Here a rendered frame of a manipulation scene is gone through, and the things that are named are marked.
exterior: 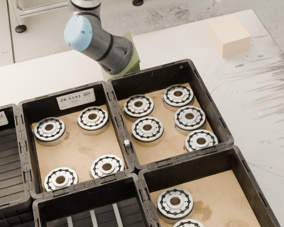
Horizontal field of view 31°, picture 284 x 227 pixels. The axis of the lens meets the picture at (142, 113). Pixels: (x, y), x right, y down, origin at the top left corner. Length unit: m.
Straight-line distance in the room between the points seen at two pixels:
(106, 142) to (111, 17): 1.98
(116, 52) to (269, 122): 0.61
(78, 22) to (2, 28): 1.89
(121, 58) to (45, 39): 1.64
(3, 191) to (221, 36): 1.04
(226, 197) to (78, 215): 0.43
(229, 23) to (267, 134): 0.55
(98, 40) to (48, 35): 1.69
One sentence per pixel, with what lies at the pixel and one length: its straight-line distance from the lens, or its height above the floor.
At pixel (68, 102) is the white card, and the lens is 1.72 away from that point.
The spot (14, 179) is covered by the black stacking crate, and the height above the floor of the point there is 0.83.
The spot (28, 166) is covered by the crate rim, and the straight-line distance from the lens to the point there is 1.52.
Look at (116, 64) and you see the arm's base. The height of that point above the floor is 0.84.
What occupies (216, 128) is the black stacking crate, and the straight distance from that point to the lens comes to 1.60.
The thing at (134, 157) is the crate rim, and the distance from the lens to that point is 1.47.
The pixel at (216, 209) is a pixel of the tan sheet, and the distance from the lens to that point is 1.47.
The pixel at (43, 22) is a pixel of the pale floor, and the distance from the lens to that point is 3.63.
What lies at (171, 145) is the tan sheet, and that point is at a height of 0.83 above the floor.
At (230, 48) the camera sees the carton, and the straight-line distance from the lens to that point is 2.07.
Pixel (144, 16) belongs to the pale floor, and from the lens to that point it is 3.51.
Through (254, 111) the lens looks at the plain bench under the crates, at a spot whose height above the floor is 0.70.
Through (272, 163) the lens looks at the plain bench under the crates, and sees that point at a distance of 1.74.
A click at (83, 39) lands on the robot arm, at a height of 0.98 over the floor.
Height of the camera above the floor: 2.08
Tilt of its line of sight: 47 degrees down
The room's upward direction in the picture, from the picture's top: 8 degrees counter-clockwise
